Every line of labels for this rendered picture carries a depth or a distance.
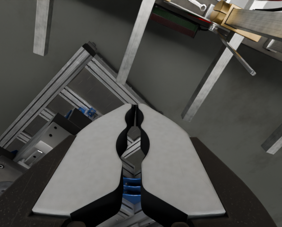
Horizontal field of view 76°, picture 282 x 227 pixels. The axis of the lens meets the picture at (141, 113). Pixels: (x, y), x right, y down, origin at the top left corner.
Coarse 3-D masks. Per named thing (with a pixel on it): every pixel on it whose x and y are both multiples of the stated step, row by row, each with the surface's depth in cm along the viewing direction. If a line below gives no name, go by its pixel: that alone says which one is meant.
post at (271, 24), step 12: (240, 12) 40; (252, 12) 36; (264, 12) 33; (276, 12) 30; (228, 24) 44; (240, 24) 39; (252, 24) 35; (264, 24) 32; (276, 24) 29; (264, 36) 35; (276, 36) 29
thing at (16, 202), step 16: (64, 144) 8; (48, 160) 8; (32, 176) 7; (48, 176) 7; (16, 192) 6; (32, 192) 6; (0, 208) 6; (16, 208) 6; (32, 208) 6; (0, 224) 5; (16, 224) 5; (32, 224) 5; (48, 224) 5; (64, 224) 6
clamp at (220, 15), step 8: (224, 0) 45; (216, 8) 46; (224, 8) 44; (232, 8) 44; (240, 8) 44; (216, 16) 45; (224, 16) 44; (224, 24) 45; (240, 32) 46; (248, 32) 46; (256, 40) 47
